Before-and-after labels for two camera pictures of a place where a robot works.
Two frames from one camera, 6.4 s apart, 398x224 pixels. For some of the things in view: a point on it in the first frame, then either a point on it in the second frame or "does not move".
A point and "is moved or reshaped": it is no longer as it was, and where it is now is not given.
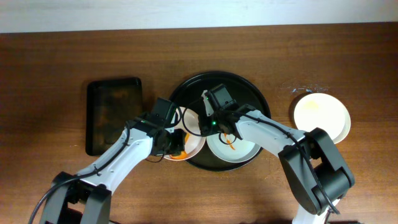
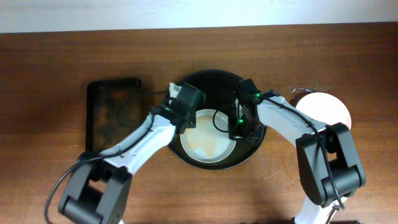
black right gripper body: [206, 126] -> [245, 131]
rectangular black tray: [111, 104] does not move
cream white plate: [324, 111] does not move
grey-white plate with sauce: [231, 147] is moved or reshaped
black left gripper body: [176, 145] -> [188, 117]
